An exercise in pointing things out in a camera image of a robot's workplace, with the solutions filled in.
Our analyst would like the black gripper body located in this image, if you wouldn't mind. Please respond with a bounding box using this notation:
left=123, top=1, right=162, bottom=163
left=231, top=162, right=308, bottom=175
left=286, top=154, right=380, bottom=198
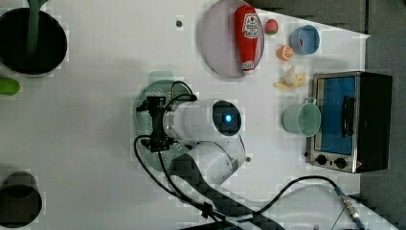
left=136, top=96, right=174, bottom=152

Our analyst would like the green plastic strainer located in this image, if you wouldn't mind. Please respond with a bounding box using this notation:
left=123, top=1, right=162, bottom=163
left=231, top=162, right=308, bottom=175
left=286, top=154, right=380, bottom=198
left=134, top=70, right=197, bottom=172

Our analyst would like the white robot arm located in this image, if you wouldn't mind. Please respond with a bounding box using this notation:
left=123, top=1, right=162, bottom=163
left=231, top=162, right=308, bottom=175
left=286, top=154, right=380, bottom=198
left=134, top=94, right=284, bottom=230

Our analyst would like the purple round plate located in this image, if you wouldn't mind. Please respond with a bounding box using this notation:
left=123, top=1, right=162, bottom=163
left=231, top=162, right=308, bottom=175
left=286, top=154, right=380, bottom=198
left=199, top=0, right=264, bottom=78

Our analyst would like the black round pot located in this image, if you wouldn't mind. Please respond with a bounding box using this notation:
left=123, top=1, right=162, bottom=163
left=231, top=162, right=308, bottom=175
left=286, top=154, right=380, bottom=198
left=0, top=8, right=68, bottom=77

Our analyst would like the plush peeled banana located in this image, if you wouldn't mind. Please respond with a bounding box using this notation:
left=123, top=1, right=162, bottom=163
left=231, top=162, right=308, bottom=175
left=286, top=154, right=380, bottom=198
left=273, top=65, right=307, bottom=90

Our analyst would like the green plastic mug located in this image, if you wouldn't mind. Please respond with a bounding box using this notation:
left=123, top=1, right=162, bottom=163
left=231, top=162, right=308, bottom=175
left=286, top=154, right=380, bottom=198
left=282, top=98, right=322, bottom=137

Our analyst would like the dark cylindrical cup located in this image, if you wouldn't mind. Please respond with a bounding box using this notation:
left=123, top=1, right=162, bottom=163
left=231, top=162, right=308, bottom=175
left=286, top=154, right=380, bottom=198
left=0, top=172, right=42, bottom=228

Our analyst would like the red plush ketchup bottle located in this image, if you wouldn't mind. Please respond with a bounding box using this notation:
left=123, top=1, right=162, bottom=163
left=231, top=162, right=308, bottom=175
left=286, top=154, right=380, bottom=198
left=234, top=5, right=259, bottom=76

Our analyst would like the plush orange slice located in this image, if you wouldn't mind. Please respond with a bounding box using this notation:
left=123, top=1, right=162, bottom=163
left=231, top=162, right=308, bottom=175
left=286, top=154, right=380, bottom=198
left=277, top=45, right=294, bottom=61

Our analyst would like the green plush vegetable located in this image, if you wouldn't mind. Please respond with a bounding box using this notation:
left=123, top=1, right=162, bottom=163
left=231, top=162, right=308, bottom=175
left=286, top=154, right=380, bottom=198
left=0, top=78, right=20, bottom=96

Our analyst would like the plush strawberry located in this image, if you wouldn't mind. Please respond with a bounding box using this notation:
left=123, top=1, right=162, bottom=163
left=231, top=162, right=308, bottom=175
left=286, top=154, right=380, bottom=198
left=265, top=19, right=279, bottom=35

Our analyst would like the blue plastic cup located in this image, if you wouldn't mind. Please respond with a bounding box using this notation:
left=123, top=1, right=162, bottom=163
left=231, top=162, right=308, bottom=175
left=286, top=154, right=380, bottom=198
left=289, top=25, right=320, bottom=55

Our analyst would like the toaster oven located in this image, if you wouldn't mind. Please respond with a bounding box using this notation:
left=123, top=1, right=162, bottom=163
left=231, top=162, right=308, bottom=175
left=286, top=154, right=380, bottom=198
left=309, top=71, right=393, bottom=173

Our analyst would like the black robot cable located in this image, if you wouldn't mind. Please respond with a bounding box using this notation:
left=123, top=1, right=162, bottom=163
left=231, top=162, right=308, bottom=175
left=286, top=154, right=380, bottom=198
left=133, top=80, right=339, bottom=224

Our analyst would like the green ladle handle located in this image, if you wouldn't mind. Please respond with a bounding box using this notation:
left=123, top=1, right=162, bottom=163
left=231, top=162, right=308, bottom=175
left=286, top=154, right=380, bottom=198
left=27, top=0, right=49, bottom=57

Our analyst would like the cable with metal connector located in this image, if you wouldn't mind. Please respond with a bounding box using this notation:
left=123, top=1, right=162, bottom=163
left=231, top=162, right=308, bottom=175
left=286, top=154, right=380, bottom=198
left=333, top=186, right=368, bottom=230

